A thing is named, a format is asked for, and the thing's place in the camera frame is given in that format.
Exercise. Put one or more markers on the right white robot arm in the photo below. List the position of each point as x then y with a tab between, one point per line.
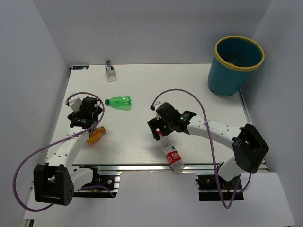
248	145

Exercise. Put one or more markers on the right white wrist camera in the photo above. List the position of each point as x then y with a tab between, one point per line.
155	105

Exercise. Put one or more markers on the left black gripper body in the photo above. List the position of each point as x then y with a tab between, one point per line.
73	115

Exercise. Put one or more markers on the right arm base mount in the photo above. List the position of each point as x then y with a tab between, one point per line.
207	188

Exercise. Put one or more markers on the red label water bottle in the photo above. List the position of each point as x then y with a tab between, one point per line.
171	153

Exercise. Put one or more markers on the blue label sticker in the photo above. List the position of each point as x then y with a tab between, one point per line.
80	67

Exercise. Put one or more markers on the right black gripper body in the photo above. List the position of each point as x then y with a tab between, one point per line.
165	126

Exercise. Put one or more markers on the teal bin with yellow rim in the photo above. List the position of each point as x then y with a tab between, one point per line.
225	79

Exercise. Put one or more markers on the clear bottle with black label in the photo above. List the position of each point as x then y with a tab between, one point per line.
110	72

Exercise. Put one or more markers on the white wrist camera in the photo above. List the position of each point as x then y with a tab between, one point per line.
74	103
155	105

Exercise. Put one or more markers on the green plastic bottle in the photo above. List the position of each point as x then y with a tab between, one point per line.
119	102

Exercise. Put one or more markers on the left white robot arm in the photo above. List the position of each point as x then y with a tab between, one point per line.
56	181

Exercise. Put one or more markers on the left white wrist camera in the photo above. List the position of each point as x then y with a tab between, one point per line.
74	103

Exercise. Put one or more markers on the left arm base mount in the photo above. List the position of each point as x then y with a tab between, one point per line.
104	184

